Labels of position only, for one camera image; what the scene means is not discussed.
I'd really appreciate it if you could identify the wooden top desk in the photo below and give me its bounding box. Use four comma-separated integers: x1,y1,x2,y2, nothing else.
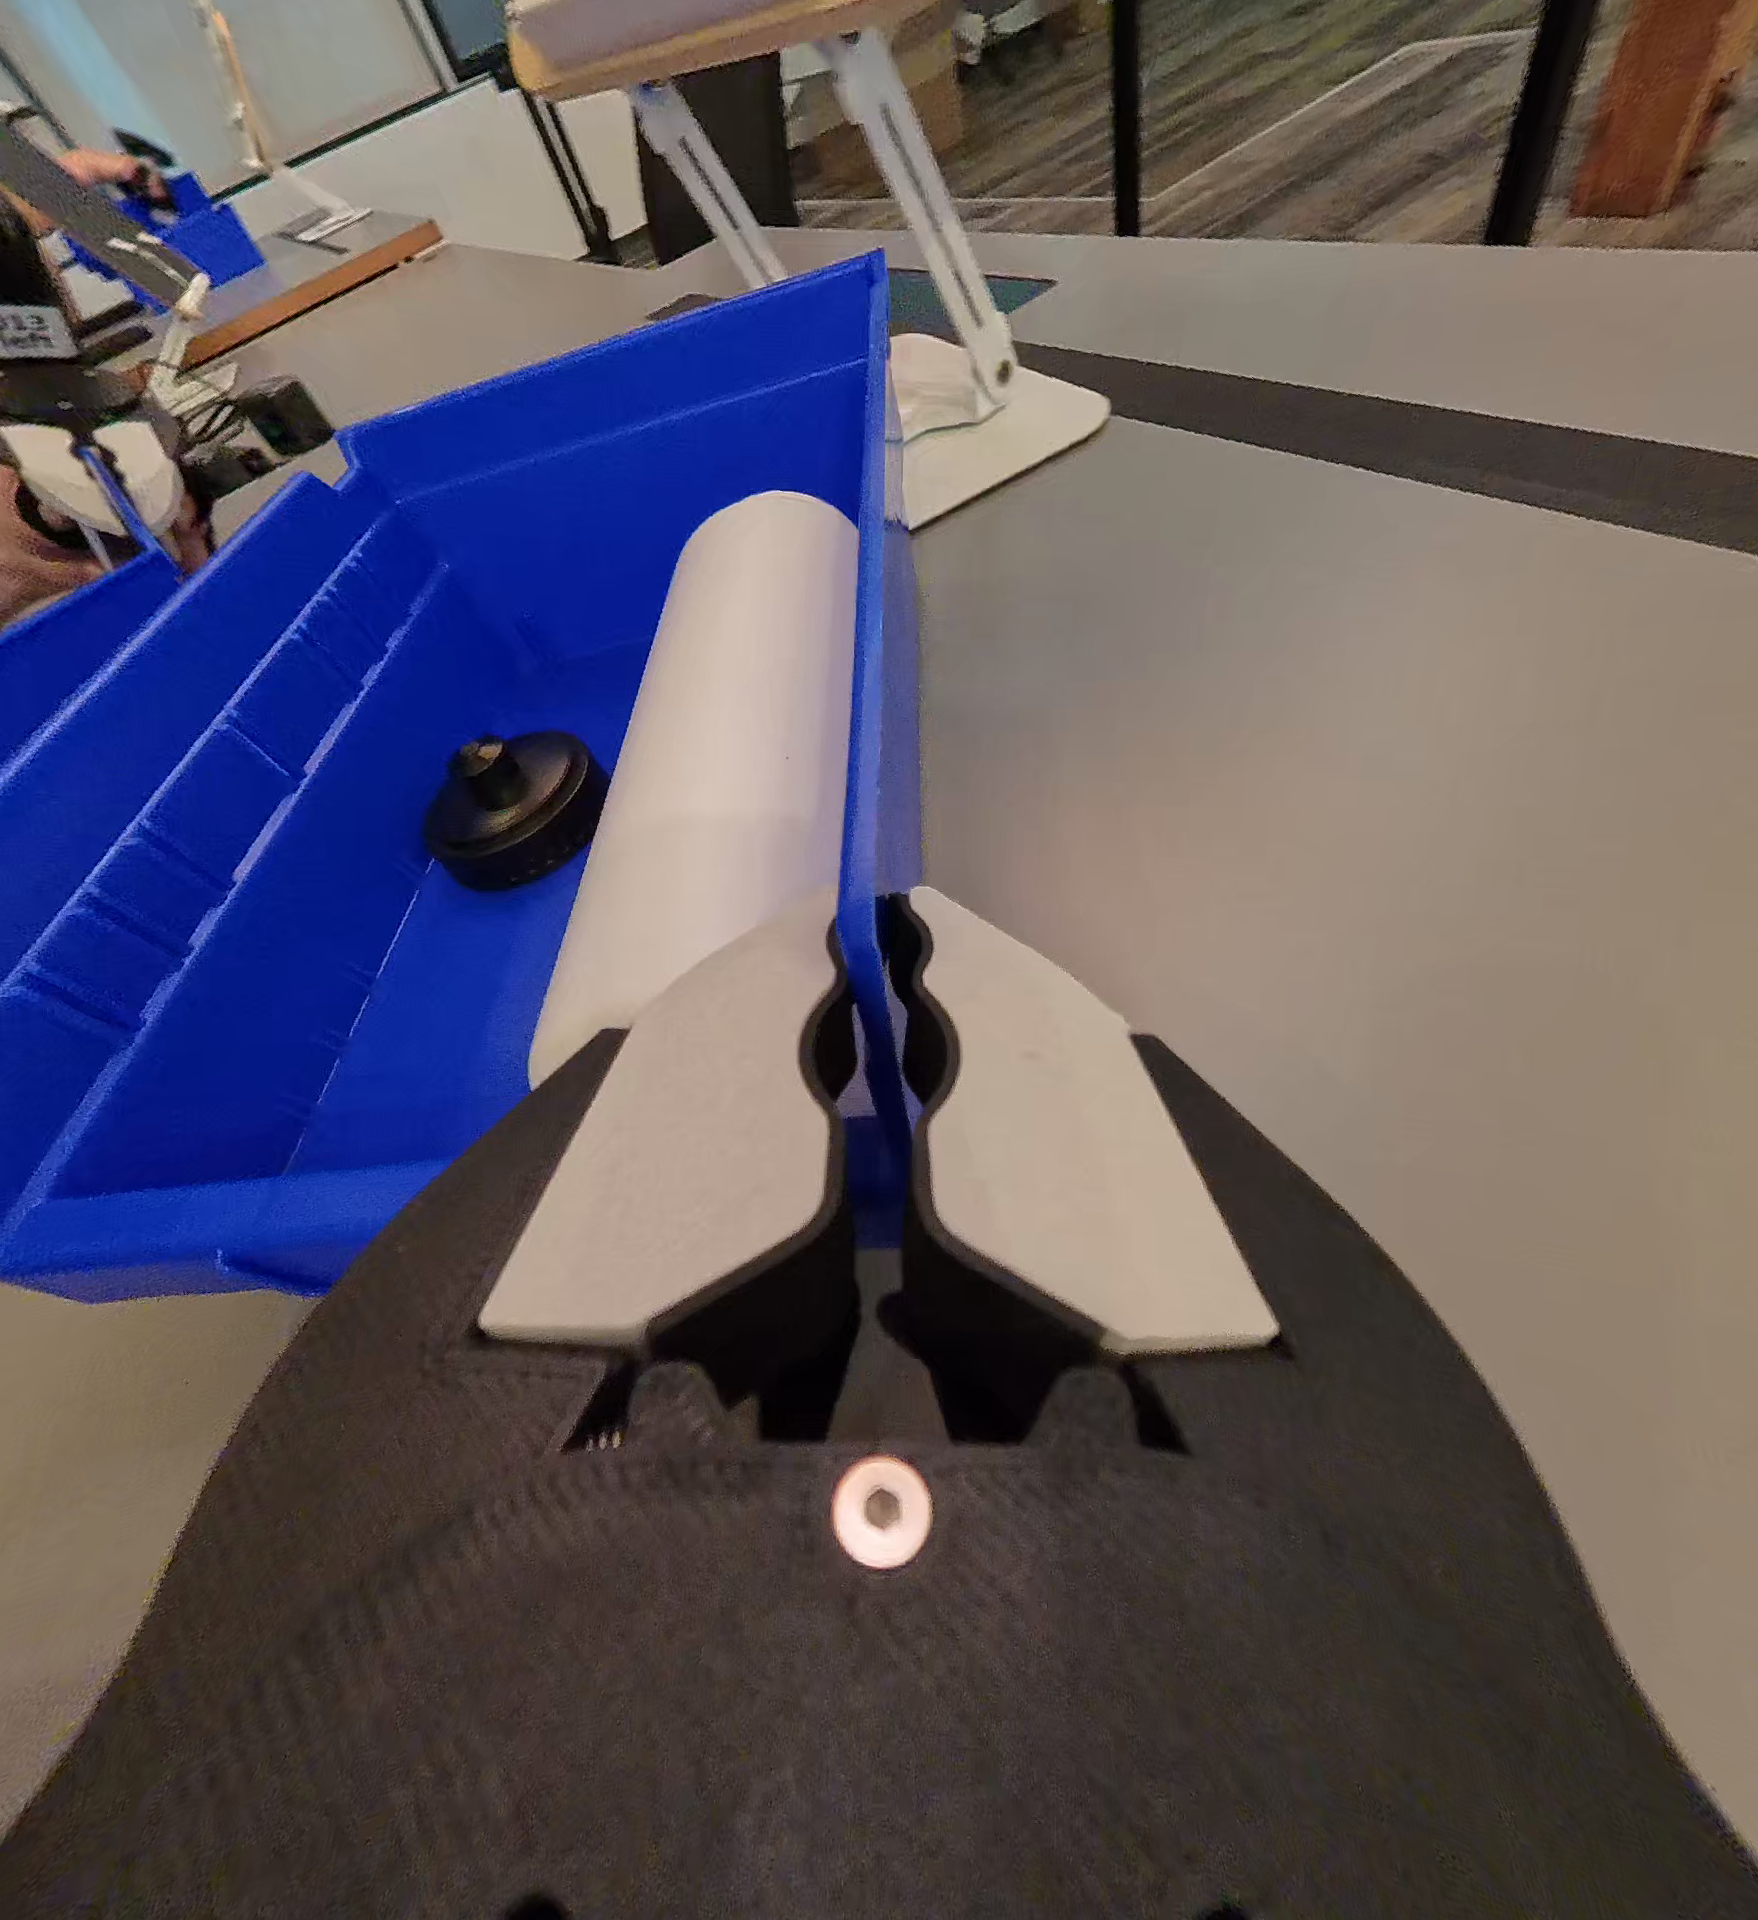
171,213,449,367

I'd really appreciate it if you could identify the brown wooden post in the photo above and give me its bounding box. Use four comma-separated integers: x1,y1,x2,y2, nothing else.
1566,0,1758,221

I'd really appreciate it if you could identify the black bottle lid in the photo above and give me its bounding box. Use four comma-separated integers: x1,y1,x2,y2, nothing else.
417,730,615,895

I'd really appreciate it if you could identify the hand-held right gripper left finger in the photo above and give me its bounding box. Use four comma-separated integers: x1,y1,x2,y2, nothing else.
476,915,869,1417

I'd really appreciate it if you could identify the small blue plastic bin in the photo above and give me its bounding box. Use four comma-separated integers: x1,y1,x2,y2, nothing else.
141,171,268,291

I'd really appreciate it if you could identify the black railing pole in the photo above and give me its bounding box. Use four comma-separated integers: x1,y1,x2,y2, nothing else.
1484,0,1599,164
1109,0,1152,240

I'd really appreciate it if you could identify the white bottle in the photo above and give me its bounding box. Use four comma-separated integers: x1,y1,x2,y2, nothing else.
525,490,869,1092

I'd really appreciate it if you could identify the wooden display board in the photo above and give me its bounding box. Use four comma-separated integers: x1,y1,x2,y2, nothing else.
508,0,948,104

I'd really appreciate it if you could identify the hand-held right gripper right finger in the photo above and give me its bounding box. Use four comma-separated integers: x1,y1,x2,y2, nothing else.
882,883,1281,1436

